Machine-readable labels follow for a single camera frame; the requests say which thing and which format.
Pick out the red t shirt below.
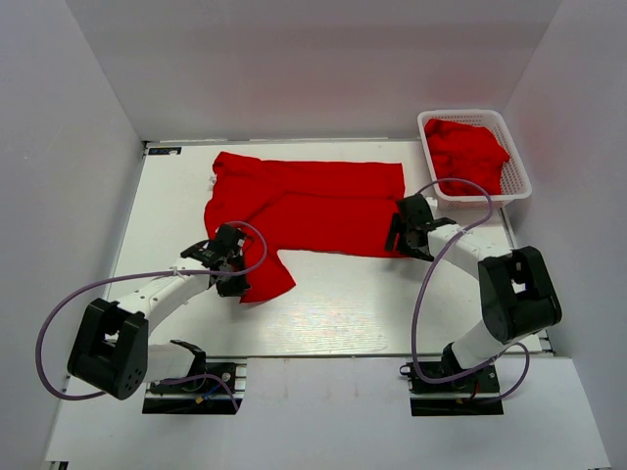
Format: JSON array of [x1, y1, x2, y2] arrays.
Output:
[[204, 152, 406, 303]]

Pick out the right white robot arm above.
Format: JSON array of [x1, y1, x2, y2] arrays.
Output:
[[385, 194, 562, 391]]

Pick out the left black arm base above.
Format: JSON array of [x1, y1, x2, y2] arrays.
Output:
[[142, 340, 246, 415]]

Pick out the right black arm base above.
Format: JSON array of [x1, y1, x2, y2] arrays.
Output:
[[399, 362, 504, 417]]

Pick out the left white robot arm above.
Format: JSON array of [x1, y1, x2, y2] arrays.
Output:
[[68, 224, 250, 400]]

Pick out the red shirts in basket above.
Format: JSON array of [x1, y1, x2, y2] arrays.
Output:
[[424, 118, 509, 196]]

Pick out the white plastic basket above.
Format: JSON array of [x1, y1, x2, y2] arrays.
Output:
[[417, 109, 532, 209]]

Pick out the blue table label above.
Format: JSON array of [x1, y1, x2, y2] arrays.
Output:
[[148, 147, 182, 156]]

